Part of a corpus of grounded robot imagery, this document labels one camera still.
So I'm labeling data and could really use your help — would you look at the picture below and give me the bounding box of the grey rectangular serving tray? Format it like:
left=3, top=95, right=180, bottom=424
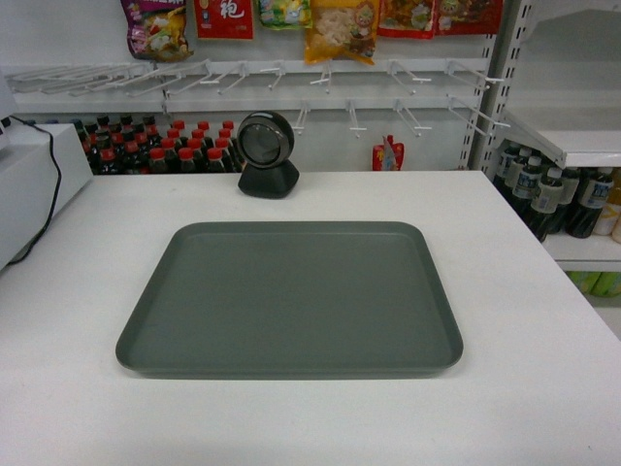
left=115, top=221, right=464, bottom=380

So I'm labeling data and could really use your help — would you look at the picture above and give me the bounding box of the red sauce pouch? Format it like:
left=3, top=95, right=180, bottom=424
left=372, top=135, right=405, bottom=171

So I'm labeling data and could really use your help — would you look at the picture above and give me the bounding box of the purple snack bag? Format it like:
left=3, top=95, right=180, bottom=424
left=120, top=0, right=193, bottom=62

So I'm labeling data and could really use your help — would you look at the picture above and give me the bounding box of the black round barcode scanner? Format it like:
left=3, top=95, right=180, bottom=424
left=237, top=111, right=300, bottom=199

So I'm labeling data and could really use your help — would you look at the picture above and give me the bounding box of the white checkout counter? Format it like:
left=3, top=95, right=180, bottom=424
left=1, top=171, right=620, bottom=465

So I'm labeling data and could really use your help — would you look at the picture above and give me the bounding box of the black register power cable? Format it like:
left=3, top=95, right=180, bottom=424
left=8, top=115, right=64, bottom=266

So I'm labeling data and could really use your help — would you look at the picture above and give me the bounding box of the white peg hook rack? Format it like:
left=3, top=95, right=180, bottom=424
left=1, top=57, right=502, bottom=136

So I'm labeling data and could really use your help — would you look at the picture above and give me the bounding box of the yellow snack bag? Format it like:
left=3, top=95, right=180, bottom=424
left=304, top=0, right=380, bottom=65

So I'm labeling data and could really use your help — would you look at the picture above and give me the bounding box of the red snack bag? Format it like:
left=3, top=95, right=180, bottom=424
left=193, top=0, right=253, bottom=40

